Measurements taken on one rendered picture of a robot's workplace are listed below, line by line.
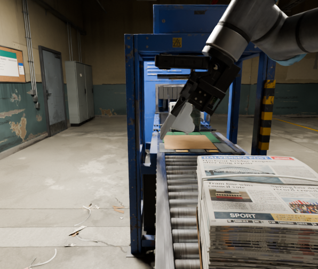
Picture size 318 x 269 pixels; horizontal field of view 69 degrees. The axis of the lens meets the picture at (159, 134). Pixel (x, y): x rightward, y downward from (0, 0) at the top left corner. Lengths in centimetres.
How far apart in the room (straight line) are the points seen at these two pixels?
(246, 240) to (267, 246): 3
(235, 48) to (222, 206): 30
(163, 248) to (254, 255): 33
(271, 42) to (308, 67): 1006
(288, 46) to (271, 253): 37
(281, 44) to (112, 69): 872
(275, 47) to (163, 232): 58
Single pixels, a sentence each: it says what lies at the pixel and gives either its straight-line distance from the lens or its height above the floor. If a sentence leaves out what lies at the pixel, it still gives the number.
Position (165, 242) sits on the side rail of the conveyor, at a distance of 73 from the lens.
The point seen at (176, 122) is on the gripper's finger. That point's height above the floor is 117.
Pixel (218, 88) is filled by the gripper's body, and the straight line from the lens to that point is 50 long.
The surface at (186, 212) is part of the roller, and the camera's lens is 88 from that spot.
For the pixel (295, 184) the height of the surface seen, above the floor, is 103.
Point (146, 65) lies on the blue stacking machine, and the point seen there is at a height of 154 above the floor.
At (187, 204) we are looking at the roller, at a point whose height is 79.
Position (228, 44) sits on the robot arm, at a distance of 49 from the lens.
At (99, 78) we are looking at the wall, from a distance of 924.
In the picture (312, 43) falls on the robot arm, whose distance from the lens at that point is 51.
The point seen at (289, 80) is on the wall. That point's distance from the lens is 1025.
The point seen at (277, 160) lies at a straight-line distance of 74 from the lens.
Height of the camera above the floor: 124
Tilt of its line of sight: 12 degrees down
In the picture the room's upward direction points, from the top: straight up
